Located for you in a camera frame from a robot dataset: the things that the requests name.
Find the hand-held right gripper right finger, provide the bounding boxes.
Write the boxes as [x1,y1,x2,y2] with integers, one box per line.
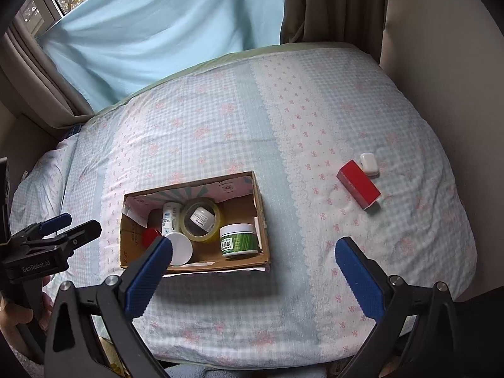
[334,236,460,378]

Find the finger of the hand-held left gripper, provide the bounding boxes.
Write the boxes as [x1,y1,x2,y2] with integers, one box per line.
[58,220,103,253]
[38,212,74,234]

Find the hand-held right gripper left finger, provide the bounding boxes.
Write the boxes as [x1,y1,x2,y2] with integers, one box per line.
[44,235,175,378]

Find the red round cap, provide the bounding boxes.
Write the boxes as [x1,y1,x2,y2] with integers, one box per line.
[142,228,163,250]

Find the plain white round jar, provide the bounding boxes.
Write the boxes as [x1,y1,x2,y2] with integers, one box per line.
[163,232,194,267]

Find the white plastic bottle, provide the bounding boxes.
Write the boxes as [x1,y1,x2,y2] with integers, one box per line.
[160,202,183,238]

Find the small white jar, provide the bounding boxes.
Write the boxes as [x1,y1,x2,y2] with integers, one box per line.
[189,206,214,232]

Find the yellow clear tape roll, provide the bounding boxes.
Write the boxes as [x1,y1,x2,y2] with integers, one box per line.
[180,197,225,243]

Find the red rectangular carton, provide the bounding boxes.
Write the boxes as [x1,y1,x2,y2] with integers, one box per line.
[336,160,382,211]

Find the white jar with green label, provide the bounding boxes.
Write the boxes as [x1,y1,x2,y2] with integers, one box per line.
[219,223,264,260]

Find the cardboard box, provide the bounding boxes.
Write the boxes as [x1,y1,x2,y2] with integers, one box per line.
[119,170,272,277]

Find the small white rounded case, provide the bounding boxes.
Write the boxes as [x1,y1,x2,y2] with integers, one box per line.
[359,152,380,177]

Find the person's left hand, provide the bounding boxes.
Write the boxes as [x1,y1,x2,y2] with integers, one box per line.
[0,275,54,336]

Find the grey-brown curtain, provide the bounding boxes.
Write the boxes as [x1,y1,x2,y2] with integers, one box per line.
[0,18,97,129]
[279,0,386,45]

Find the bed with checked floral sheet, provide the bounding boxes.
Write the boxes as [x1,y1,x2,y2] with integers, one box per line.
[10,41,478,371]

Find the light blue hanging cloth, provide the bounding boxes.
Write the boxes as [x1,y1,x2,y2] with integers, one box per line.
[36,0,286,113]

